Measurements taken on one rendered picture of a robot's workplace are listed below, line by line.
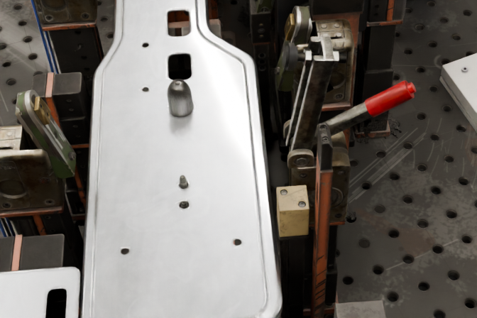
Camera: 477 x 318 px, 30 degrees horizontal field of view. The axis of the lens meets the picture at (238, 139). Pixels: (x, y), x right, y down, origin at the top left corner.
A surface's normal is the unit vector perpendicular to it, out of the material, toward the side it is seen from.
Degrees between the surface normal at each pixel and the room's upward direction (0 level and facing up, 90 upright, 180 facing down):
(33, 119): 90
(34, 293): 0
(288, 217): 90
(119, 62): 0
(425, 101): 0
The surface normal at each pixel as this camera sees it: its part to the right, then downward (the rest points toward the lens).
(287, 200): -0.04, -0.64
